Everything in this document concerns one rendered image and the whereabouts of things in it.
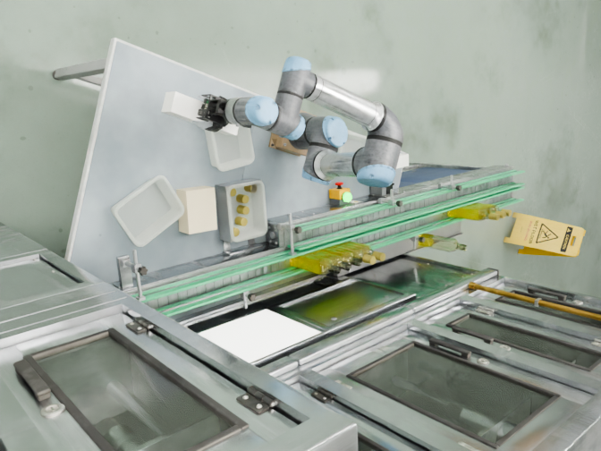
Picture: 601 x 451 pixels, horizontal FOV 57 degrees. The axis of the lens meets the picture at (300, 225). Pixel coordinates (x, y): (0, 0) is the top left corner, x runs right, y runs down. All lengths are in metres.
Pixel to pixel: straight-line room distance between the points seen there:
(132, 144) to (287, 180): 0.71
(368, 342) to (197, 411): 1.07
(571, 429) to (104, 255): 1.50
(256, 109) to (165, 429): 0.86
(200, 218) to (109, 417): 1.26
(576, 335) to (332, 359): 0.82
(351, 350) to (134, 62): 1.20
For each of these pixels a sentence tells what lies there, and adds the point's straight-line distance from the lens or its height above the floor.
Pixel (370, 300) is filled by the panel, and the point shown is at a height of 1.22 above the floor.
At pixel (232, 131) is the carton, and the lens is 1.81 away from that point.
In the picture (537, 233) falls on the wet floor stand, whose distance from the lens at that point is 5.40.
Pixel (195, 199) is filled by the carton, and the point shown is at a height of 0.82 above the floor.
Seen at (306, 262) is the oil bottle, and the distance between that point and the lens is 2.21.
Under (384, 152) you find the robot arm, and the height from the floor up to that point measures 1.45.
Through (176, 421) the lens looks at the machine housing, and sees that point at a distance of 0.89.
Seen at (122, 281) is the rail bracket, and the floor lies 0.86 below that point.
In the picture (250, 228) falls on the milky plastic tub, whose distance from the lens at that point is 2.29.
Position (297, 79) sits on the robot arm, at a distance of 1.56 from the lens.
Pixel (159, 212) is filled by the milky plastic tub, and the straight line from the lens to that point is 2.09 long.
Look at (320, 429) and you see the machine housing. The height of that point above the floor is 2.11.
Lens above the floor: 2.61
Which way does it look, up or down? 49 degrees down
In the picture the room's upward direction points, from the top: 102 degrees clockwise
